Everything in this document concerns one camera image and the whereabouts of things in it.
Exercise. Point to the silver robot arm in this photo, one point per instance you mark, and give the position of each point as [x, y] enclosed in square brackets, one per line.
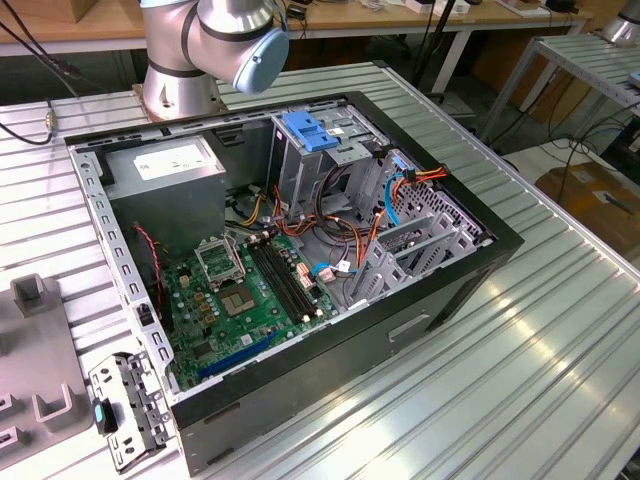
[175, 60]

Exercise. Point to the grey metal disk bay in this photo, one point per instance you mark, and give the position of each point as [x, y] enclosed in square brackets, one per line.
[430, 235]

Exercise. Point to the black RAM slot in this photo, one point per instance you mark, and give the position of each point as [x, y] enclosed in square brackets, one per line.
[292, 275]
[277, 280]

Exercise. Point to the grey metal drive cage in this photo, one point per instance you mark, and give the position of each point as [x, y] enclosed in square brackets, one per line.
[295, 170]

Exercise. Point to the green motherboard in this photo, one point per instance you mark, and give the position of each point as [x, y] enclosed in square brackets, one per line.
[270, 320]

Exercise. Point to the blue plastic drive latch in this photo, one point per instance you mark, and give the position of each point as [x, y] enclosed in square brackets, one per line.
[307, 132]

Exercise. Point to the black PC case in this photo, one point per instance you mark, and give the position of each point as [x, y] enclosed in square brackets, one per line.
[325, 380]

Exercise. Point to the blue expansion slot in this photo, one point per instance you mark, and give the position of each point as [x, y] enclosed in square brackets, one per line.
[235, 357]

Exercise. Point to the grey power supply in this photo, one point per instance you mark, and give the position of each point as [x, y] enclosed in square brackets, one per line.
[170, 210]

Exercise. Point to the black case fan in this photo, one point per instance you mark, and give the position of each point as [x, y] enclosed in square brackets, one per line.
[147, 270]

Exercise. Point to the large labelled cardboard box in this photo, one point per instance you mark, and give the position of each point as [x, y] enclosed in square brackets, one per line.
[595, 200]

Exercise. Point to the wooden desk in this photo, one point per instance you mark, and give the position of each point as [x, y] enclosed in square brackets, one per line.
[100, 25]

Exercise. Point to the grey parts rack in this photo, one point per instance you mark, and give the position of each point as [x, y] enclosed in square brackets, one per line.
[30, 350]

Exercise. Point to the metal slat side table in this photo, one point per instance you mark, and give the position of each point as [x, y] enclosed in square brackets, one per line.
[585, 55]

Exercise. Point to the small brown cardboard box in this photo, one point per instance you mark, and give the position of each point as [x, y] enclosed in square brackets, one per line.
[82, 10]

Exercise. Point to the metal expansion bracket retainer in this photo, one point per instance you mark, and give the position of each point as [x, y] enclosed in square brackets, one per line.
[140, 400]

